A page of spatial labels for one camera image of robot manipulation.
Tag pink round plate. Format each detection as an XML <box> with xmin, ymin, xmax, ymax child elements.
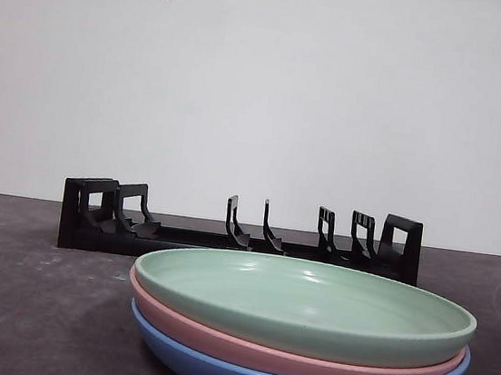
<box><xmin>118</xmin><ymin>265</ymin><xmax>478</xmax><ymax>375</ymax></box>

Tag green round plate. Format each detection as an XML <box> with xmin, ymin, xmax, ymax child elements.
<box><xmin>125</xmin><ymin>237</ymin><xmax>484</xmax><ymax>375</ymax></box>

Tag black plate rack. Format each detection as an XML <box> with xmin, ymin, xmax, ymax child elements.
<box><xmin>55</xmin><ymin>173</ymin><xmax>427</xmax><ymax>293</ymax></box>

